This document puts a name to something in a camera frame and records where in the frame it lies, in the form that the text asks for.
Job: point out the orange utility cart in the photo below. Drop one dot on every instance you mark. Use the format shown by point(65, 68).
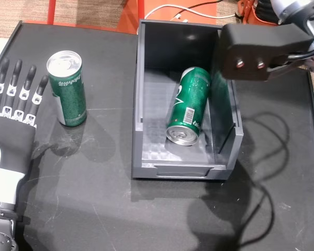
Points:
point(247, 13)

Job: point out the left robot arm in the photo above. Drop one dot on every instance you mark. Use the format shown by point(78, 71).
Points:
point(2, 230)

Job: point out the orange metal frame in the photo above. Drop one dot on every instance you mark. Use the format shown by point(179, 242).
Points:
point(51, 11)

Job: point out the grey plastic storage box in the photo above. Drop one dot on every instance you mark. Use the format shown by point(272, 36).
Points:
point(151, 130)

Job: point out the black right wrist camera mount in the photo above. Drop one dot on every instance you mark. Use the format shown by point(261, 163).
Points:
point(251, 47)

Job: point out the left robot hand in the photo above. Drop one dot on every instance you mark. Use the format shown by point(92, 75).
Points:
point(13, 146)

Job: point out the green soda can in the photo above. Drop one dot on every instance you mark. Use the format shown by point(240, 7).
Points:
point(191, 104)
point(68, 99)

